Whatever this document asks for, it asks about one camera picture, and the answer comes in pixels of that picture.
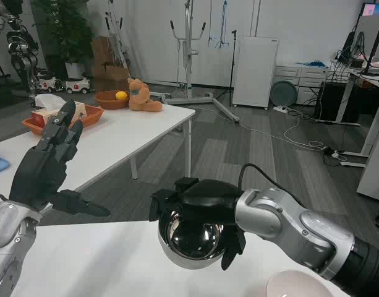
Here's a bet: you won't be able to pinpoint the black tripod stand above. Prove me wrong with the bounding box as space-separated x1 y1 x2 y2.
213 30 240 108

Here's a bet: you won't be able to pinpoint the grey round disc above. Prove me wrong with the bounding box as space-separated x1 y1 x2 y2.
270 79 299 108

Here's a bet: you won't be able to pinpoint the shiny metal bowl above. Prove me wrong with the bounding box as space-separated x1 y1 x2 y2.
157 210 239 270

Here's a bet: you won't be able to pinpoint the silver black humanoid robot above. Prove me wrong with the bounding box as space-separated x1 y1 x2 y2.
0 0 41 100

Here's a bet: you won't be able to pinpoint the white desk side panel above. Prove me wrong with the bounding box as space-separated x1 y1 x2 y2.
356 91 379 202

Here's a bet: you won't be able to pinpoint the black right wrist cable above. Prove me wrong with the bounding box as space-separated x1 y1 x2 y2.
239 163 305 205

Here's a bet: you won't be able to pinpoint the white metal hoist stand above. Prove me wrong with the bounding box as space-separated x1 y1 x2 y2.
158 0 241 125

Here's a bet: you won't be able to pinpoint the white drawer cabinet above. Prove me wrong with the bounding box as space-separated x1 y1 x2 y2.
274 63 330 106

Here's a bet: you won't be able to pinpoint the computer monitor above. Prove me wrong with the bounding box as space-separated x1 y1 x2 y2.
360 2 379 20

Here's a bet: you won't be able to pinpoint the white floor cable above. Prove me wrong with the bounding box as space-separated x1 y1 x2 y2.
238 108 328 152

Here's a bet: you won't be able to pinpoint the white toy car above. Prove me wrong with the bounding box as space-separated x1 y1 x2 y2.
37 73 65 93
65 74 92 95

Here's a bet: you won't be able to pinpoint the orange plastic basket tray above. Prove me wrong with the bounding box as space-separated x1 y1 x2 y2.
21 104 105 136

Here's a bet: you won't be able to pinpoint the black floor power strip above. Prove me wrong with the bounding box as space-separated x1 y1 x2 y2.
322 147 348 161

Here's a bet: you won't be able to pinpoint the white bowl orange outside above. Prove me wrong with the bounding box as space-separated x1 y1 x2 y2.
265 269 340 297

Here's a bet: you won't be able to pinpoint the white tissue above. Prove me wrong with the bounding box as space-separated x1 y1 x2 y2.
34 93 68 111

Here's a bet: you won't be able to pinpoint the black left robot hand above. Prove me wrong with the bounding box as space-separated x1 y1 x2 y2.
9 99 111 217

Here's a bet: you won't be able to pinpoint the orange plush toy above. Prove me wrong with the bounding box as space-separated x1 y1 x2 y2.
127 77 163 113

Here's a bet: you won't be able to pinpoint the round orange plastic bowl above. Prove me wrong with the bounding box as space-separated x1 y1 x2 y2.
94 90 130 110

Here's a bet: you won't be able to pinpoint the white plant pot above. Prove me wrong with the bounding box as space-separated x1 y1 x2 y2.
64 61 85 80

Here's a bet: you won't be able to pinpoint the long white table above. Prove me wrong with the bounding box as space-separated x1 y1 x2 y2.
0 103 197 199

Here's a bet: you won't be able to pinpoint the brown cardboard boxes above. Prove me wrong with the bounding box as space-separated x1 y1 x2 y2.
90 35 130 93

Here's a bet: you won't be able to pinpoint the black computer tower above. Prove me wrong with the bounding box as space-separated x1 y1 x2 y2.
318 80 357 122

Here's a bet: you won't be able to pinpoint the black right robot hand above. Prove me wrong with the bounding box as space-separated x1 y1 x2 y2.
148 177 247 272

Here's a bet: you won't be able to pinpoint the orange tissue box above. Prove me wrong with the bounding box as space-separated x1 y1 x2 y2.
30 101 87 125

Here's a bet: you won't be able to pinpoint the white office desk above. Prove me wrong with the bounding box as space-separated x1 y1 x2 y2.
330 57 379 127

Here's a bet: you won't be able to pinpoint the blue hanging ropes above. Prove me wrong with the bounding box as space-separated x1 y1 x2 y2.
207 0 231 49

